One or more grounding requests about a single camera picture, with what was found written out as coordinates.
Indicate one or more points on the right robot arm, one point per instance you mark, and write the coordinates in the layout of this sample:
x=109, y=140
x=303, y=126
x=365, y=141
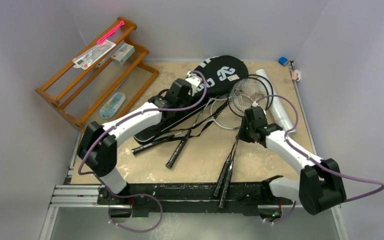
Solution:
x=320, y=187

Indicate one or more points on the blue toothbrush blister pack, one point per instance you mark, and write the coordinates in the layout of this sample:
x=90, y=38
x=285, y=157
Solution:
x=109, y=109

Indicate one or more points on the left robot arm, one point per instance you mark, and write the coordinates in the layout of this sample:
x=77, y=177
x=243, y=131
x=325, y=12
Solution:
x=100, y=142

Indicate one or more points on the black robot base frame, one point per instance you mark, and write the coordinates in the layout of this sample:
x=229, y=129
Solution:
x=246, y=198

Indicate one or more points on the small teal white box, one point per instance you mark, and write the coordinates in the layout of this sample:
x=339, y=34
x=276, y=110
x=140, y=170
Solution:
x=121, y=55

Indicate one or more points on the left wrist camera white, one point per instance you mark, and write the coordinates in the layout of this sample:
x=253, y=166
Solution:
x=195, y=81

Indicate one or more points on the white packaged card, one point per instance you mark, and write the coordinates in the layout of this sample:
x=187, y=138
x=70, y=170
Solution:
x=89, y=57

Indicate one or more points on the white shuttlecock tube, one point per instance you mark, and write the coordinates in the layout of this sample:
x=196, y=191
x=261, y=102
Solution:
x=276, y=107

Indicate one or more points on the pink white small object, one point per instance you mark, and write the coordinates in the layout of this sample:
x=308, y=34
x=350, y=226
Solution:
x=296, y=75

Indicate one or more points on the white frame badminton racket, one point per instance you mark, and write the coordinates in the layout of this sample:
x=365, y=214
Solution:
x=219, y=115

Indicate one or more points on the black racket bag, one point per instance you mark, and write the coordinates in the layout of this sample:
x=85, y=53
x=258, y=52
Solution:
x=221, y=73

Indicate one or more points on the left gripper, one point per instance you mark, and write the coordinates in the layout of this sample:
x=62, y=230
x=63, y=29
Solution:
x=187, y=104

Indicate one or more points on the blue small object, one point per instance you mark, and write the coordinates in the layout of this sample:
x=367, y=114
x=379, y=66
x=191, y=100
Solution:
x=283, y=61

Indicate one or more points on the wooden tiered shelf rack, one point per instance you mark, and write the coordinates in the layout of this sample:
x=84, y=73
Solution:
x=78, y=94

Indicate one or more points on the black racket under bag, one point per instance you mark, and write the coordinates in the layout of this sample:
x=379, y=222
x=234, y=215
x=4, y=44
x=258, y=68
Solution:
x=159, y=142

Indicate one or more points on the black badminton racket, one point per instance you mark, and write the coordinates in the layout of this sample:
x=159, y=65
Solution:
x=257, y=118

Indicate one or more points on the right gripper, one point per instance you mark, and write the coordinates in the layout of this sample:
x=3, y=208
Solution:
x=247, y=135

